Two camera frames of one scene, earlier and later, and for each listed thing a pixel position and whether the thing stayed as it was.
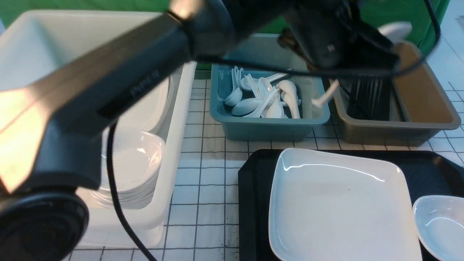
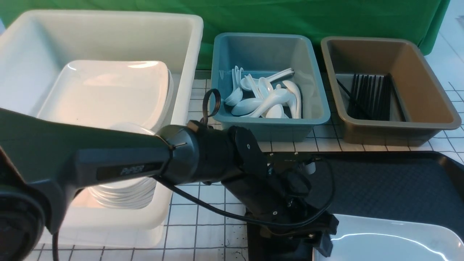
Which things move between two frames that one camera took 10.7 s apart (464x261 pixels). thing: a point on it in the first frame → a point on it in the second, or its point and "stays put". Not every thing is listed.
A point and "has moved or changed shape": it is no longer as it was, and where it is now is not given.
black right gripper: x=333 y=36 → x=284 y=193
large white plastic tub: x=33 y=40 stays put
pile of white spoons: x=251 y=98 stays put
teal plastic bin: x=256 y=105 stays put
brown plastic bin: x=422 y=108 stays put
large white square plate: x=324 y=207 has moved or changed shape
